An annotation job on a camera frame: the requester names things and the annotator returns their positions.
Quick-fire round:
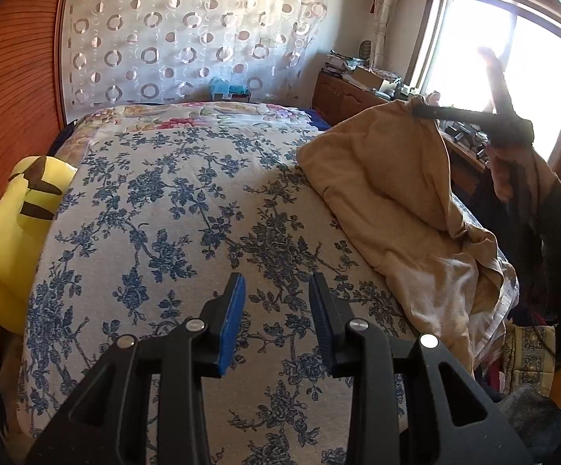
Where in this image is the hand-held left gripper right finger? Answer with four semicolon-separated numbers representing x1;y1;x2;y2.
308;272;534;465

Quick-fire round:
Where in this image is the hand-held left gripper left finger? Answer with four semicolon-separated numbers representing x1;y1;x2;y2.
25;272;247;465

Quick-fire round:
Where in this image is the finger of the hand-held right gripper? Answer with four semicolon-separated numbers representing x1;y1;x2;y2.
412;103;492;129

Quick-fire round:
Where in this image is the tan blanket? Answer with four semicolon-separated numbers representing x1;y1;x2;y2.
296;98;520;374

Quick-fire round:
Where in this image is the person's right hand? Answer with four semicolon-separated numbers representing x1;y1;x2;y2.
491;146;522;203

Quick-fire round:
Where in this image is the wooden framed window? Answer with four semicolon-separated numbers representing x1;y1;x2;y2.
406;0;561;175

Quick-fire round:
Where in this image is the cardboard box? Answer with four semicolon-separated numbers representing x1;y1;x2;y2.
350;65;392;89

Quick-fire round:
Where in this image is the wooden dresser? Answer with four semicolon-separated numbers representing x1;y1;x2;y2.
312;70;494;204

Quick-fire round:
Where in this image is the pile of papers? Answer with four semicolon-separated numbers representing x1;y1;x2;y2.
326;51;359;78

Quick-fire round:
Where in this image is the floral window curtain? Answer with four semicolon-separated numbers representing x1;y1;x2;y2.
370;0;443;71

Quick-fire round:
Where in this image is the blue floral bedspread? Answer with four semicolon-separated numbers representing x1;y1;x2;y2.
19;123;508;465

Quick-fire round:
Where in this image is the yellow patterned cushion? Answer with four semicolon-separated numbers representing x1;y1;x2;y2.
500;324;559;391

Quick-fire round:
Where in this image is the colourful floral quilt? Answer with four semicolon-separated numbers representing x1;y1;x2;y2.
62;102;327;156

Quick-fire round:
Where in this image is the grey cloth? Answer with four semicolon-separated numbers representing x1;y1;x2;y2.
493;382;561;451

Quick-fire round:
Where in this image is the blue tissue box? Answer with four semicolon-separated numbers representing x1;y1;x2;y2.
209;76;249;98

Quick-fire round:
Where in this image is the yellow plush toy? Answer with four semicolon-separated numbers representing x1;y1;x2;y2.
0;155;79;370

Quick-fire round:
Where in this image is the circle patterned curtain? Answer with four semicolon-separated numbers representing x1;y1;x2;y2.
60;0;332;117

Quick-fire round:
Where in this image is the wooden slatted wardrobe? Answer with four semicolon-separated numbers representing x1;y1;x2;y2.
0;0;75;214

